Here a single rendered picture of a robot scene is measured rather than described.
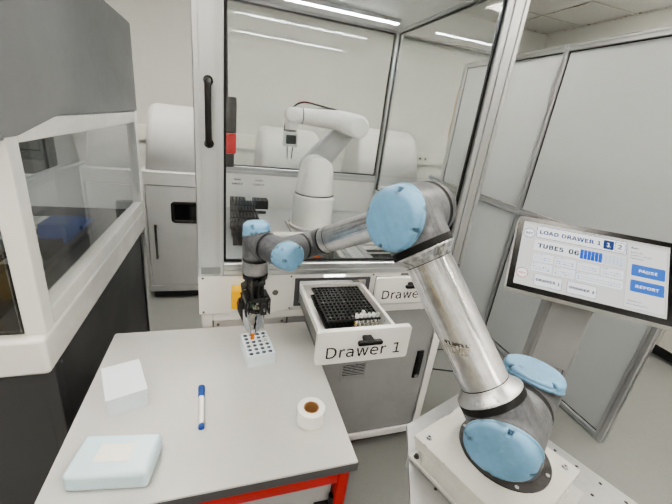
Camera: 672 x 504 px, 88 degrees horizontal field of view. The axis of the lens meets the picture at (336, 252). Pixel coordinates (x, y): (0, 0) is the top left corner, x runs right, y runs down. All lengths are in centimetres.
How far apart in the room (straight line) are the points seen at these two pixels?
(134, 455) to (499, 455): 68
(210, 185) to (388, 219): 66
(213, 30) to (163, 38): 324
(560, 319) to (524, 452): 104
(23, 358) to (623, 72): 271
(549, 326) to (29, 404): 177
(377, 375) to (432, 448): 81
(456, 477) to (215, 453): 51
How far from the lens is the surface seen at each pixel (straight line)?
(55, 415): 135
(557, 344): 171
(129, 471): 88
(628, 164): 236
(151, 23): 438
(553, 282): 152
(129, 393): 102
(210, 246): 118
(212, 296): 126
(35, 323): 111
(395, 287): 139
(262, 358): 111
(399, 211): 60
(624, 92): 247
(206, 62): 111
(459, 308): 64
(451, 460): 89
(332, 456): 92
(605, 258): 161
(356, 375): 164
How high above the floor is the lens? 147
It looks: 21 degrees down
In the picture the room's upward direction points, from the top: 7 degrees clockwise
